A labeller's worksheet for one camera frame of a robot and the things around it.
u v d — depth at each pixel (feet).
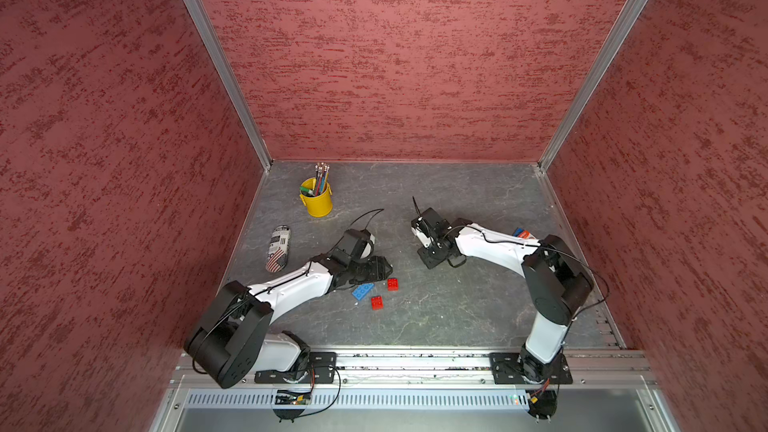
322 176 3.13
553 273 1.74
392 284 2.86
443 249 2.19
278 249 3.02
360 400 2.54
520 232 3.29
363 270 2.47
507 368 2.42
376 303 2.74
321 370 2.41
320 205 3.43
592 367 2.50
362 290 2.80
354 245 2.24
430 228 2.41
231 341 1.37
